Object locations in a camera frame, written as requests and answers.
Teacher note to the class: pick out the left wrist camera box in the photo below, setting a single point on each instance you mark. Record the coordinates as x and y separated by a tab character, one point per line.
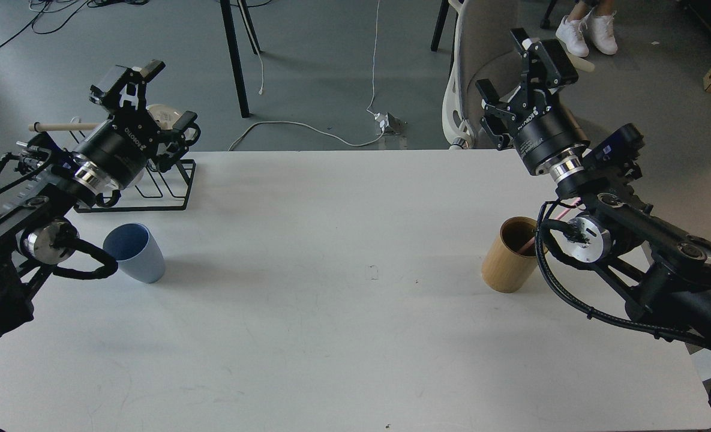
36	152

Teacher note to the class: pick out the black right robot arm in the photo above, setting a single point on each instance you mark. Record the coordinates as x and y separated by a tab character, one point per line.
597	222

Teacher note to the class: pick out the bamboo cylinder holder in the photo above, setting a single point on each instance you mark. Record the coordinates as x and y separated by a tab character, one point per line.
503	269

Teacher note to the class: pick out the white power adapter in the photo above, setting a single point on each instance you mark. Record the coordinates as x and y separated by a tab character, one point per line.
387	124

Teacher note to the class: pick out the black wire mug rack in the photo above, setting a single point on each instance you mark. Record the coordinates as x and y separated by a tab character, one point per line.
150	191

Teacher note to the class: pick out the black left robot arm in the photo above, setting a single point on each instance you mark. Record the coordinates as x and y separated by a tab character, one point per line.
36	240

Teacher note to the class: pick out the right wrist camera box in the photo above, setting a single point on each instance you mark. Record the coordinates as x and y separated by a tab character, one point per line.
619	151

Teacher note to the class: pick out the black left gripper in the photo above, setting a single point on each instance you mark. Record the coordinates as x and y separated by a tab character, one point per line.
115	152

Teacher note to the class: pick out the white sneaker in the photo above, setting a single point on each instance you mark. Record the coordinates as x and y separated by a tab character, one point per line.
570	33
600	31

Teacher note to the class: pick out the white mug upper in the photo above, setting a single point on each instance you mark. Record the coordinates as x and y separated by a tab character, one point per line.
164	116

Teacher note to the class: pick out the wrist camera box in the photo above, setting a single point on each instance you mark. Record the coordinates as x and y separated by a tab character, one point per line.
619	151
36	152

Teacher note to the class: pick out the white sneaker right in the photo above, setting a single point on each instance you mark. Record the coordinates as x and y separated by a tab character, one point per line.
600	31

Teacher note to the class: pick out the blue plastic cup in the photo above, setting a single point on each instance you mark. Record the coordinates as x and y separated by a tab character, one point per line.
136	252

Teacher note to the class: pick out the grey office chair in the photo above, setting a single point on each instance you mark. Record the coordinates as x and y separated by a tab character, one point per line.
483	49

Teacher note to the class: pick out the white sneaker left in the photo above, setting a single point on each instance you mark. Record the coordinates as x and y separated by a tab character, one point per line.
570	33

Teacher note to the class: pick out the black table leg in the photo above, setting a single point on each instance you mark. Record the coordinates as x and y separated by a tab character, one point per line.
235	60

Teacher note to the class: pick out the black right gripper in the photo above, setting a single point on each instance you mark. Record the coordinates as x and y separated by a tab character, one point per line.
538	134

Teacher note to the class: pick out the pink chopstick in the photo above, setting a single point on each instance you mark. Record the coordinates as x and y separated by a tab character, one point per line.
531	243

